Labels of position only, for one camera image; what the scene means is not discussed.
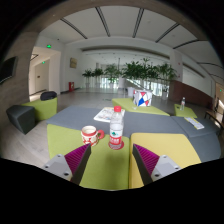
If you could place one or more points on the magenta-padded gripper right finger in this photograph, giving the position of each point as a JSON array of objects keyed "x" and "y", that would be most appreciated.
[{"x": 165, "y": 165}]

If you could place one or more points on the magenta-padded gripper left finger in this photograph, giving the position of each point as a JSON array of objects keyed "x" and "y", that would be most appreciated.
[{"x": 58, "y": 165}]

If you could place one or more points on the clear water bottle red cap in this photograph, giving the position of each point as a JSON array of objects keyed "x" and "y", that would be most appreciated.
[{"x": 116, "y": 131}]

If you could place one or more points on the red mug white flowers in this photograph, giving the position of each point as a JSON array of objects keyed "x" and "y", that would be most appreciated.
[{"x": 89, "y": 136}]

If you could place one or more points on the flat round red coaster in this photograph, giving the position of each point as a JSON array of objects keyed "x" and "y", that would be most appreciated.
[{"x": 122, "y": 147}]

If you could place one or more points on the folded white booklet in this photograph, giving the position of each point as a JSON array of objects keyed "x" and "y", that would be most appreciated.
[{"x": 194, "y": 123}]

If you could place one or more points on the small green upholstered block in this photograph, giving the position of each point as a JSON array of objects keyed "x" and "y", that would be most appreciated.
[{"x": 188, "y": 112}]

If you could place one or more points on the large green upholstered block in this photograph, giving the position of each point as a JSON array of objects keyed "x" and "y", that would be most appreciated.
[{"x": 146, "y": 110}]

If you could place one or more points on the green cube ottoman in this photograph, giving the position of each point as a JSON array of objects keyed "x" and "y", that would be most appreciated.
[{"x": 41, "y": 109}]

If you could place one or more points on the dark grey cube ottoman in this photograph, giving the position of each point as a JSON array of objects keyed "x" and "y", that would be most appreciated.
[{"x": 20, "y": 118}]

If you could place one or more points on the small clear bottle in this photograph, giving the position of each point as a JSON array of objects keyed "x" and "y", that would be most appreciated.
[{"x": 182, "y": 104}]

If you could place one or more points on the printed magazine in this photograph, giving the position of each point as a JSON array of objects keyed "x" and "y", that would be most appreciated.
[{"x": 103, "y": 115}]

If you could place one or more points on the black bag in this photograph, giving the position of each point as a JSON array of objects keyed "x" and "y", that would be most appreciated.
[{"x": 48, "y": 96}]

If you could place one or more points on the white red blue geometric box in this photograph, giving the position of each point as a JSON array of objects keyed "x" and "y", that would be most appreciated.
[{"x": 142, "y": 98}]

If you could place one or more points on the red fire extinguisher cabinet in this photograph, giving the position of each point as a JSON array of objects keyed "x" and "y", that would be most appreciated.
[{"x": 71, "y": 86}]

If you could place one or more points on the row of potted green plants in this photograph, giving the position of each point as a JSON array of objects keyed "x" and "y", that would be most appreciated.
[{"x": 136, "y": 71}]

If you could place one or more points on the brown wall plaque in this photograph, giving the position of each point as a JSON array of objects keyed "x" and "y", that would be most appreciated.
[{"x": 73, "y": 63}]

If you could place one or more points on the black wall screen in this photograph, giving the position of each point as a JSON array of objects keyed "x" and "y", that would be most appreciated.
[{"x": 7, "y": 70}]

